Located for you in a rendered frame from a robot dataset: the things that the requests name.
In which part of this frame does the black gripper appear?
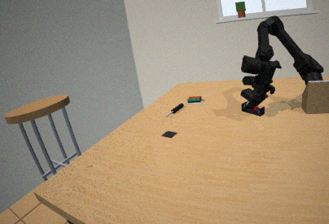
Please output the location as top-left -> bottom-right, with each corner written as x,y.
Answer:
240,73 -> 276,110

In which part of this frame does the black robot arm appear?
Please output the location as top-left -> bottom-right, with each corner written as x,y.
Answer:
241,16 -> 323,85

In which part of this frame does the black flat square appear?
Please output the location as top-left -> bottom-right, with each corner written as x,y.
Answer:
161,131 -> 177,138

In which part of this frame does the black-handled screwdriver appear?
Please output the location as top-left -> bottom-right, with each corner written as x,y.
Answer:
166,103 -> 184,117

